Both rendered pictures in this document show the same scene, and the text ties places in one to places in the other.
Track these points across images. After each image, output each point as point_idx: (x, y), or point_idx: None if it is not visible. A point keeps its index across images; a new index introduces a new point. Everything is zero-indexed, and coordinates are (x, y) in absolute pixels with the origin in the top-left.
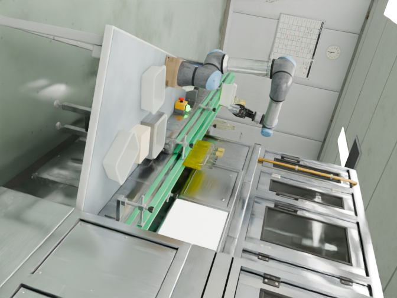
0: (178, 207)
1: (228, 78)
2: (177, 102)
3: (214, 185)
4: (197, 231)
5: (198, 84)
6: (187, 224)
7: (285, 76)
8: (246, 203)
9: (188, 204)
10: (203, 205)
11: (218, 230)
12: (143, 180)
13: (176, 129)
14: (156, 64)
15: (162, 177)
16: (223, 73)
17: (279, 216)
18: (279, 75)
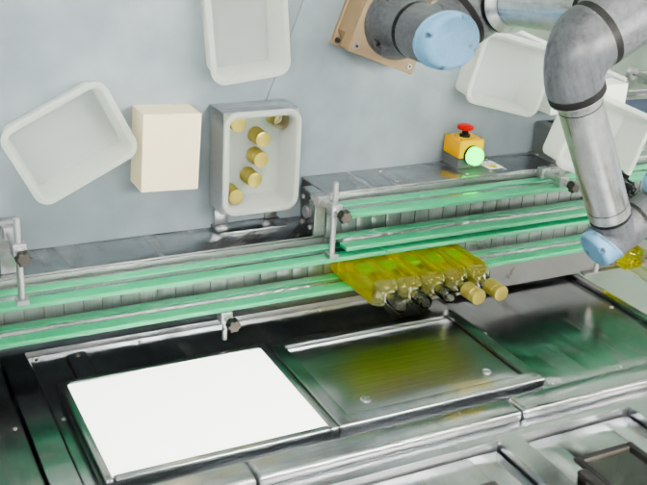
0: (233, 361)
1: None
2: (451, 135)
3: (398, 369)
4: (191, 415)
5: (402, 48)
6: (193, 395)
7: (578, 16)
8: (420, 436)
9: (263, 368)
10: (295, 384)
11: (238, 440)
12: (164, 247)
13: (372, 185)
14: None
15: (219, 265)
16: (491, 27)
17: None
18: (564, 13)
